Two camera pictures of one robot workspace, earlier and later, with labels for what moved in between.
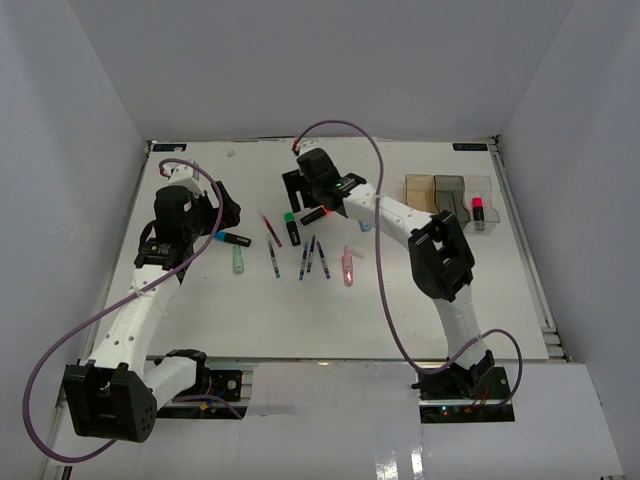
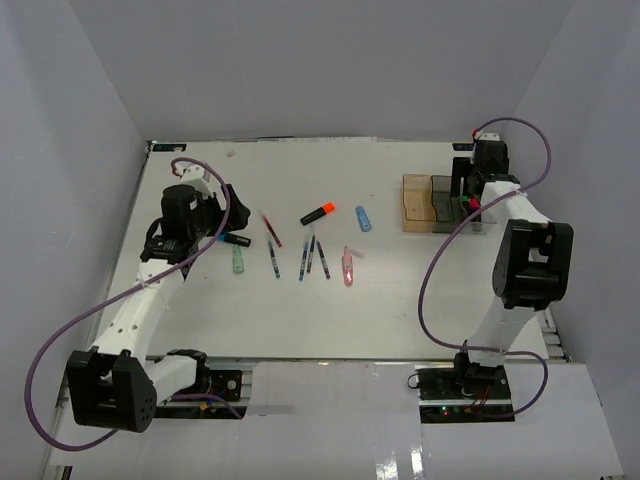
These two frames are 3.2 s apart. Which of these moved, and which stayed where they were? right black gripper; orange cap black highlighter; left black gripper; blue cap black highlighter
Moved: right black gripper
Stayed: blue cap black highlighter; orange cap black highlighter; left black gripper
